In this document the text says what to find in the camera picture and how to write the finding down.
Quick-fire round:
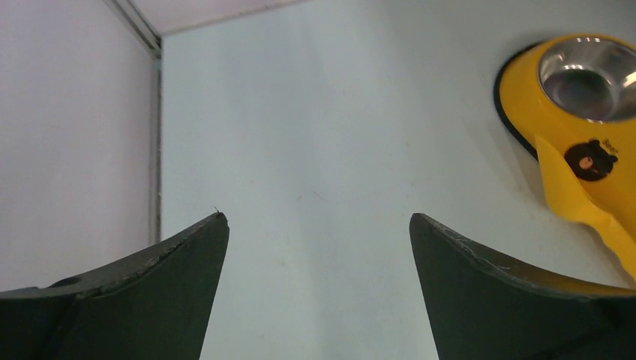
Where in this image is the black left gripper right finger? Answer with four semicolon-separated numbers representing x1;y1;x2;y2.
409;213;635;359

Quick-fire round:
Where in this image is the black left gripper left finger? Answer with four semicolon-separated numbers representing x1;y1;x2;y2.
1;212;230;359

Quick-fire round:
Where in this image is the yellow plastic food scoop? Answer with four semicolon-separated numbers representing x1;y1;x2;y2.
535;136;635;278

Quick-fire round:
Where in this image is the yellow double pet bowl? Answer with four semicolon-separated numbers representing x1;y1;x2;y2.
493;34;635;233

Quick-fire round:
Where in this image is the aluminium left corner post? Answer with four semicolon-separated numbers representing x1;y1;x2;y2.
105;1;163;246

